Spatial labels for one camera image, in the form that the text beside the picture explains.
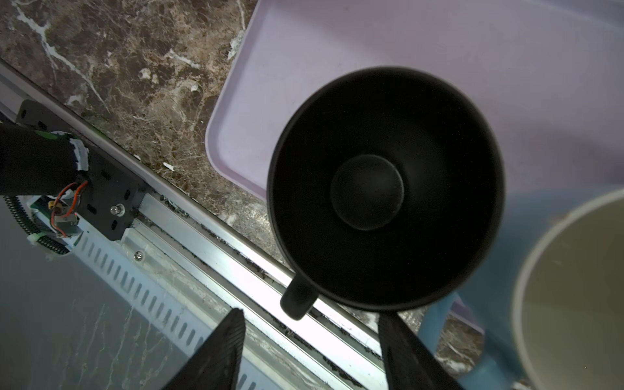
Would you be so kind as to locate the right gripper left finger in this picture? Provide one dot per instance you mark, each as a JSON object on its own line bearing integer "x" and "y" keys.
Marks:
{"x": 216, "y": 364}

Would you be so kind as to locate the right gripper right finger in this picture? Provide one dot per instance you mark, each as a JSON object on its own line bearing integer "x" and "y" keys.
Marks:
{"x": 407, "y": 362}

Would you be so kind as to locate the white mug blue handle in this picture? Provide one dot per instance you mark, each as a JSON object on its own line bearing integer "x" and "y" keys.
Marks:
{"x": 549, "y": 294}

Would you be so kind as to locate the black mug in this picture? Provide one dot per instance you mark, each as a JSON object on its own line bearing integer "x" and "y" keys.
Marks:
{"x": 385, "y": 192}

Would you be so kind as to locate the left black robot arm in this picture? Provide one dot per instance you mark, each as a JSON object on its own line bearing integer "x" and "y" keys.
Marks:
{"x": 34, "y": 162}

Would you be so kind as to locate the lavender silicone tray mat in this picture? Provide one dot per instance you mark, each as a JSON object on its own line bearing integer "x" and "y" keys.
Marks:
{"x": 546, "y": 76}

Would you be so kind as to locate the aluminium front rail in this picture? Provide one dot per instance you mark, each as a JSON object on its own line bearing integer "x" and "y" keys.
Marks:
{"x": 337, "y": 348}

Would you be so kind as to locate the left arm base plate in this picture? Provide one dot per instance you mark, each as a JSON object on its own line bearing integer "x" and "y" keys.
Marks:
{"x": 113, "y": 193}

